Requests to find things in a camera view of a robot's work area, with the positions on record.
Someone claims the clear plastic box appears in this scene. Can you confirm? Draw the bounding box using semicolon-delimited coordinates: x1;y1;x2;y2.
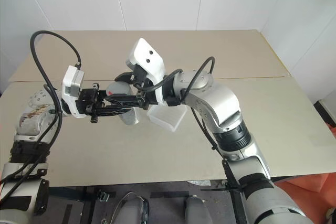
146;104;187;132

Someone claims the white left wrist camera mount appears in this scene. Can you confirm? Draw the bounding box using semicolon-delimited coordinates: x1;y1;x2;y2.
61;65;86;119

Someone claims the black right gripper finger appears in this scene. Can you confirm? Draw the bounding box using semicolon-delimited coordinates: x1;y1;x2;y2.
135;90;151;111
114;71;135;83
103;93;144;105

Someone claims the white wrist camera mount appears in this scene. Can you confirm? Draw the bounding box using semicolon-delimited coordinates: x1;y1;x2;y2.
125;38;170;108
61;65;86;119

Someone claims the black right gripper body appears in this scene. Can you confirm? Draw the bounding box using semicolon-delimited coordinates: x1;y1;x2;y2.
130;63;154;96

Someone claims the thin white wire loop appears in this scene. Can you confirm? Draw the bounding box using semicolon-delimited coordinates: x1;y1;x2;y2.
110;191;144;224

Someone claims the black table leg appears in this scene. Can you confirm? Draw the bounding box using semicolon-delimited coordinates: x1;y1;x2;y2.
83;186;93;224

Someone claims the grey jar lid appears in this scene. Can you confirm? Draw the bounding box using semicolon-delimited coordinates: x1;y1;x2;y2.
106;81;131;97

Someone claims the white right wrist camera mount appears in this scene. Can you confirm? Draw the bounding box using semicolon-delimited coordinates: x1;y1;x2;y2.
125;38;170;108

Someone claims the metal strap buckle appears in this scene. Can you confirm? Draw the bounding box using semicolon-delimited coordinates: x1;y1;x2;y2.
97;190;117;203

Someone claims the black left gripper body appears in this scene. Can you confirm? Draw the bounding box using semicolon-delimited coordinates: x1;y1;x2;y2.
76;82;107;124

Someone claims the orange plastic bag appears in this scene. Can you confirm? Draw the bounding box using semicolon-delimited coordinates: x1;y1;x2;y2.
272;126;336;224

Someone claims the black zip tie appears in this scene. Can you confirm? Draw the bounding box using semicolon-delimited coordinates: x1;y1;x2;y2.
199;180;249;194

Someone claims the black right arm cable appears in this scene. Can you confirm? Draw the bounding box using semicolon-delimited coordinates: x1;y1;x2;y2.
132;56;238;192

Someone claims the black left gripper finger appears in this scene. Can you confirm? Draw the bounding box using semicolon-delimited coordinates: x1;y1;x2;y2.
97;104;138;117

